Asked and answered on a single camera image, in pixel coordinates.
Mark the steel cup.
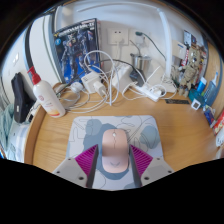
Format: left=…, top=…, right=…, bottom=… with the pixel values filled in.
left=129, top=52, right=153, bottom=72

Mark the tan robot figure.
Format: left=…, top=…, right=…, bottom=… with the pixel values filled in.
left=171, top=44, right=208, bottom=98

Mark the light bedding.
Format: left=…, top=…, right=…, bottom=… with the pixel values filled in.
left=0, top=103, right=31, bottom=164

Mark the colourful poster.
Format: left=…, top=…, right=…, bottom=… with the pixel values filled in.
left=182, top=29, right=208, bottom=68

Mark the white red-pump lotion bottle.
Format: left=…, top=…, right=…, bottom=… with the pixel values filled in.
left=27, top=65, right=67, bottom=118

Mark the white wall socket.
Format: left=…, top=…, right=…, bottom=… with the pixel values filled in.
left=129, top=28, right=148, bottom=45
left=107, top=28, right=129, bottom=46

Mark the white power strip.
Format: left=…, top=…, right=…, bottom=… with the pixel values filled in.
left=133, top=83, right=162, bottom=103

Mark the white wall plate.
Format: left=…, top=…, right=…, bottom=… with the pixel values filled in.
left=171, top=39, right=188, bottom=61

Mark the white grey-blue printed mouse pad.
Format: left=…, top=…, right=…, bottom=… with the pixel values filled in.
left=65, top=114, right=164, bottom=191

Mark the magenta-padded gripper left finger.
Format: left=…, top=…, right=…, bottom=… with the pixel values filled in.
left=52, top=143, right=100, bottom=189

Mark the white cable tangle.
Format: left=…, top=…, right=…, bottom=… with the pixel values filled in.
left=54, top=49, right=121, bottom=114

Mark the blue tissue pack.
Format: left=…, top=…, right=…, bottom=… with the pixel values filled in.
left=203, top=105, right=217, bottom=127

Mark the white charger block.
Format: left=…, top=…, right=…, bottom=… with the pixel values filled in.
left=80, top=70, right=103, bottom=94

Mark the blue spray bottle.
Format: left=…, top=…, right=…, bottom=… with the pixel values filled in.
left=203, top=71, right=220, bottom=108

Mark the pink computer mouse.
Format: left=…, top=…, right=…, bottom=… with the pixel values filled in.
left=100, top=128, right=130, bottom=174

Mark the black ruler strip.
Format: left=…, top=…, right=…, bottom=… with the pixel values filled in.
left=164, top=98, right=190, bottom=105

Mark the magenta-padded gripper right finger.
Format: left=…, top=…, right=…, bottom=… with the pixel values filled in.
left=128, top=144, right=175, bottom=188

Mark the teal bowl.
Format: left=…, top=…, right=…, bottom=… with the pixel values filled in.
left=188, top=88, right=201, bottom=101

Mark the robot model kit box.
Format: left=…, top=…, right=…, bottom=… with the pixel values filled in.
left=53, top=18, right=103, bottom=84

